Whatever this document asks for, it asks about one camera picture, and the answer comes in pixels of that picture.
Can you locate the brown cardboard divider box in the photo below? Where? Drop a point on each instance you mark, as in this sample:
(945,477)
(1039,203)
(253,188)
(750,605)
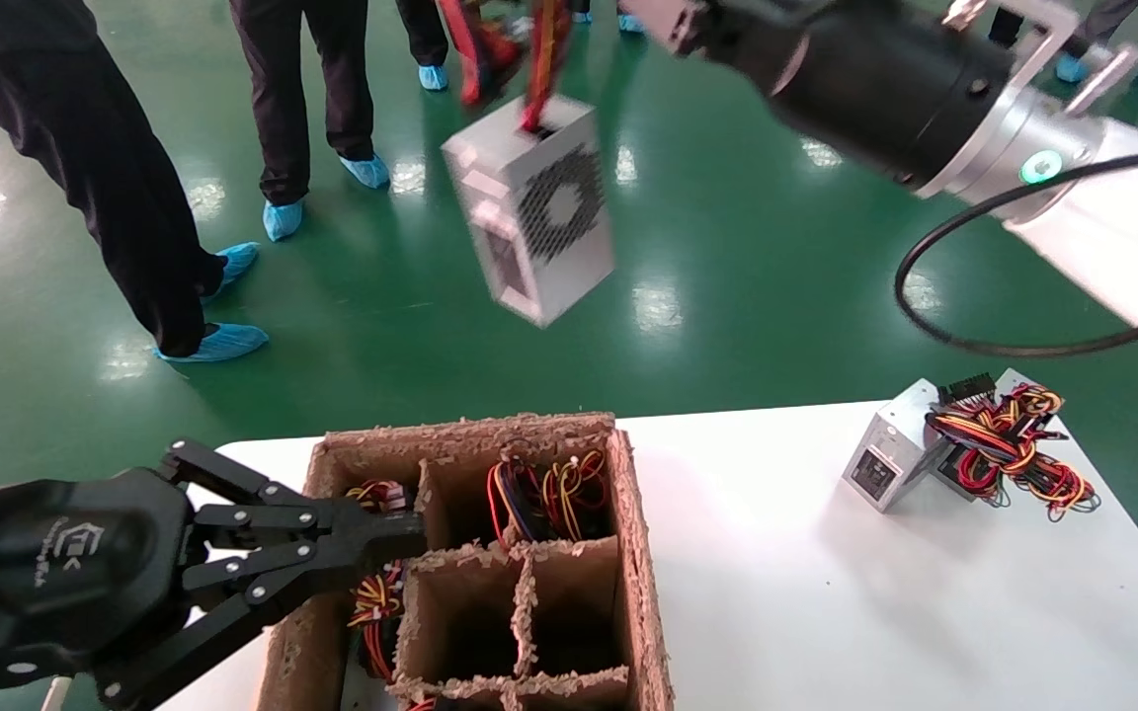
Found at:
(460,612)

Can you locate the person in black trousers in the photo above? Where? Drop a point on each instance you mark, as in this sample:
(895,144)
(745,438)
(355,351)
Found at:
(1004,28)
(124,197)
(426,30)
(283,99)

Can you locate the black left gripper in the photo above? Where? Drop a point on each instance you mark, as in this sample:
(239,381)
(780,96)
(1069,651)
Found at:
(65,563)

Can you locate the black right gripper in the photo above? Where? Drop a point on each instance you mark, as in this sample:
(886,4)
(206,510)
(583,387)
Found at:
(855,79)

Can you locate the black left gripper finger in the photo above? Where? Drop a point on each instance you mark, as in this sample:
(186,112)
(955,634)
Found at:
(371,526)

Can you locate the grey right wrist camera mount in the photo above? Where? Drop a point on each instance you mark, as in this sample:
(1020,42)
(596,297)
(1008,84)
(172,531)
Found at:
(1048,25)

